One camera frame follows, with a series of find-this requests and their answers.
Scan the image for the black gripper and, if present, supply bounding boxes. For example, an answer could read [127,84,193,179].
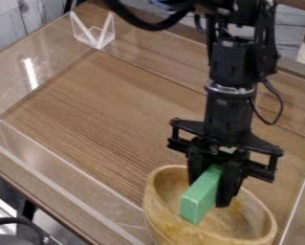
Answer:
[168,85,284,208]

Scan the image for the green rectangular block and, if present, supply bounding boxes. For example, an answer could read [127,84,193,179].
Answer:
[179,148,233,224]

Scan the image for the brown wooden bowl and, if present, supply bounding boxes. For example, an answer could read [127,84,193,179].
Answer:
[143,165,277,245]

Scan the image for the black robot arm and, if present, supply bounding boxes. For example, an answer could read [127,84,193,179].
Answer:
[152,0,284,208]

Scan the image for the clear acrylic tray walls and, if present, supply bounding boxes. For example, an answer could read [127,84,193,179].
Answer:
[0,3,305,245]

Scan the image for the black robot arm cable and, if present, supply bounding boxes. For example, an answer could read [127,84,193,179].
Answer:
[103,0,195,32]

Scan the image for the clear acrylic corner bracket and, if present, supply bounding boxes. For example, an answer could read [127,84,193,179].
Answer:
[69,11,115,50]

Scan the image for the black cable bottom left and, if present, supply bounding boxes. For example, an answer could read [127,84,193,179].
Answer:
[0,216,47,245]

